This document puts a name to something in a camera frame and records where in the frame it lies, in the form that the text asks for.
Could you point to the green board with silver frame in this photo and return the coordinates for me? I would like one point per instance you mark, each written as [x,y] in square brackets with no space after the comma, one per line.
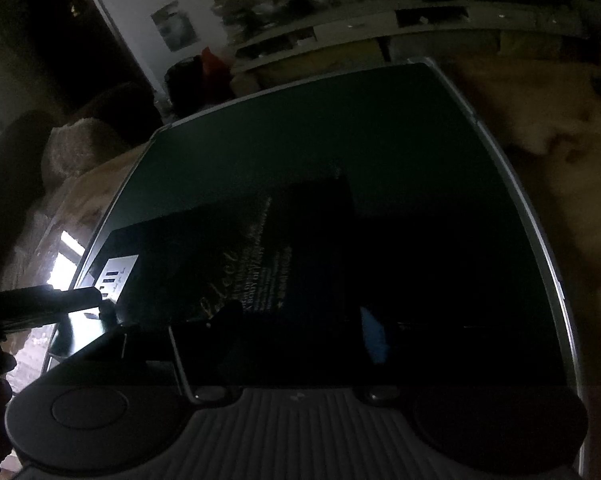
[405,160]

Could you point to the white low cabinet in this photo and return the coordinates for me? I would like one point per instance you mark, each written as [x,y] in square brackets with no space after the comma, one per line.
[380,17]

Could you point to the large wall picture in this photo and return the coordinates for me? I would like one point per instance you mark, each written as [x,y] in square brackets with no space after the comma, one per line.
[174,26]

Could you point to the dark sofa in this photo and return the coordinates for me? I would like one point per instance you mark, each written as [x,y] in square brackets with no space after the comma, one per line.
[125,105]

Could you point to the black bin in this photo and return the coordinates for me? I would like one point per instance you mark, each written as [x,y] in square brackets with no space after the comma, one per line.
[185,85]

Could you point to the black box with white label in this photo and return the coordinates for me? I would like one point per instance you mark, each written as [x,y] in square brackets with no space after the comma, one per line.
[205,240]

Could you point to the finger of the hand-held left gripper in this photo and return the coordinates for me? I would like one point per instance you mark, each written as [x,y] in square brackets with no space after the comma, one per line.
[55,301]

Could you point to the beige fluffy cushion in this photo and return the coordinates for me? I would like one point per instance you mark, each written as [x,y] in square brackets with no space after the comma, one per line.
[80,145]

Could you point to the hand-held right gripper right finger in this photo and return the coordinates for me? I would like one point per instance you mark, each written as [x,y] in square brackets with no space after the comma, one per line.
[375,340]

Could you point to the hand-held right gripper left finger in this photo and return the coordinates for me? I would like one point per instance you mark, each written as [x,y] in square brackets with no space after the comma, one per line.
[200,345]

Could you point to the red object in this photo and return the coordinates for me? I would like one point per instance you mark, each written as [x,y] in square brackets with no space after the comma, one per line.
[213,60]

